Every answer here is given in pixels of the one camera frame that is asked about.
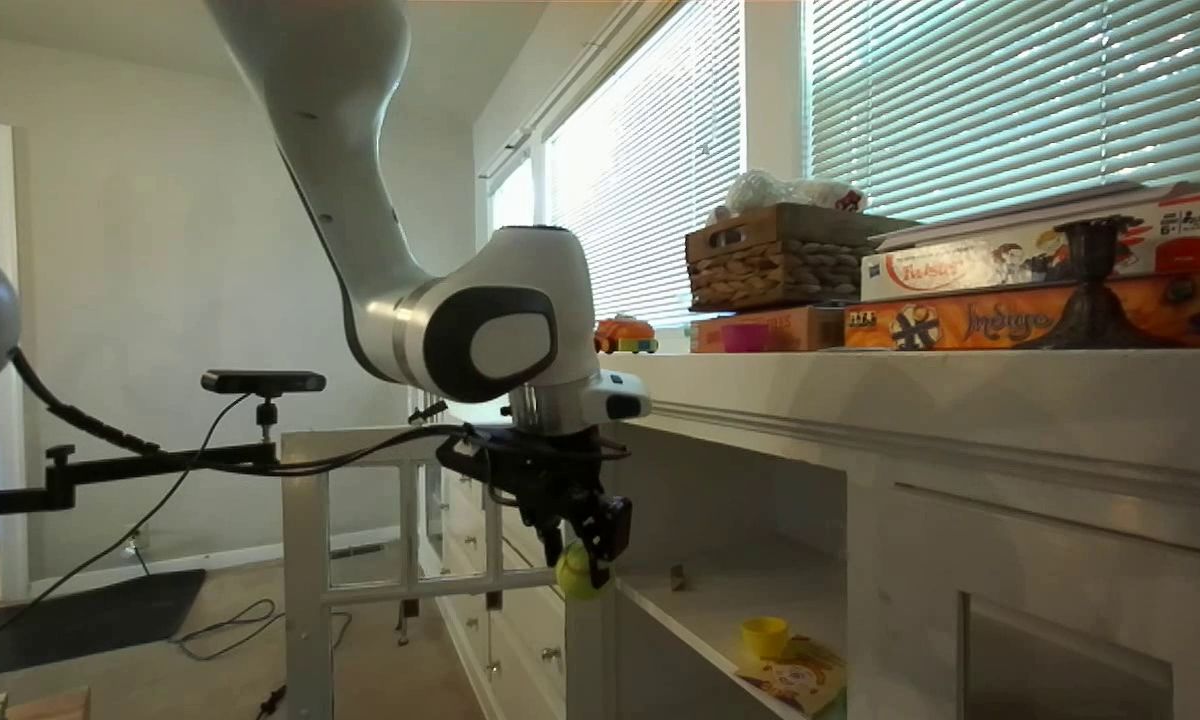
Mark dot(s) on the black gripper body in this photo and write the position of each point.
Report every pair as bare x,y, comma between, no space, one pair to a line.
561,488

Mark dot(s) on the yellow-green tennis ball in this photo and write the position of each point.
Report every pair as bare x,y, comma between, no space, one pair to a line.
577,578

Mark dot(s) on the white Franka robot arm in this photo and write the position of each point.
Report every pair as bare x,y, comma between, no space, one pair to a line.
480,333

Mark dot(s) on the white lower cabinet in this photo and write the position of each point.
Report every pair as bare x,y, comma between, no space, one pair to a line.
520,643

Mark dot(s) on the white cabinet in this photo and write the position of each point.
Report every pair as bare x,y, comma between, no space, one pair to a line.
520,643
1000,440

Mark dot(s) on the orange toy truck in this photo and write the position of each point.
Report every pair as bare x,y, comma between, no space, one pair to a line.
625,338

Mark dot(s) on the yellow plastic cup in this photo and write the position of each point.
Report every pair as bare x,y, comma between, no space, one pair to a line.
765,636

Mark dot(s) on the cartoon character card box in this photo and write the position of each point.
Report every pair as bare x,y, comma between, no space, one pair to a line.
802,678

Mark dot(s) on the white cabinet door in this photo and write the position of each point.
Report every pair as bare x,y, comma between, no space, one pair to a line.
304,561

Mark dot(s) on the brown woven basket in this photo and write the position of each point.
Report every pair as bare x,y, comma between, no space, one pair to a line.
773,263

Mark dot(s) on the white tissue in basket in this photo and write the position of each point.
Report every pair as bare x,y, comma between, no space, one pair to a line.
794,193

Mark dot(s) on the orange board game box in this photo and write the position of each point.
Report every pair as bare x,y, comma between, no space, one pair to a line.
972,324

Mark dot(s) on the white board game box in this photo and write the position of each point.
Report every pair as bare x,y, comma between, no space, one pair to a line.
972,263

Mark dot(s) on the black floor mat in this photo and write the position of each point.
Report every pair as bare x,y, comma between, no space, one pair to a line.
82,620

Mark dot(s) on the dark flower vase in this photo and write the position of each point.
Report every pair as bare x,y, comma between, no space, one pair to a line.
1092,284

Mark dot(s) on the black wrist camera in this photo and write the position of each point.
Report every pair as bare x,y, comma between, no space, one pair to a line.
520,447

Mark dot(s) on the black stereo camera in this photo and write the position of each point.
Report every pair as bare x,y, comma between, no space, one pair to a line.
265,380

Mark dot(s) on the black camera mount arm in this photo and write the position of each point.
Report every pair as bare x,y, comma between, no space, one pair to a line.
134,467

